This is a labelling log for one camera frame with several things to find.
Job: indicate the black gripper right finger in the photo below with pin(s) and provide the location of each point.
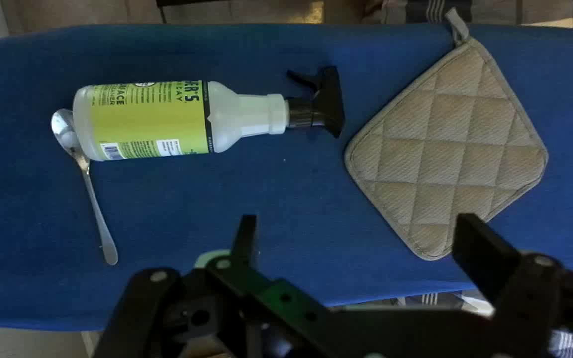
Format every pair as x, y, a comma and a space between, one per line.
521, 286

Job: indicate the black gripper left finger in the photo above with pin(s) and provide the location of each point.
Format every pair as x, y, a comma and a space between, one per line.
254, 296

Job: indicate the white spray bottle yellow label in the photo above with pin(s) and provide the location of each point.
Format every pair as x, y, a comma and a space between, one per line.
173, 117

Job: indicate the beige quilted pot holder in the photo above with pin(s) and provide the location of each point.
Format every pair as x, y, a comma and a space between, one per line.
455, 139

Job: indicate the silver metal spoon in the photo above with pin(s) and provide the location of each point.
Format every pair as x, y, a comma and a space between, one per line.
63, 133

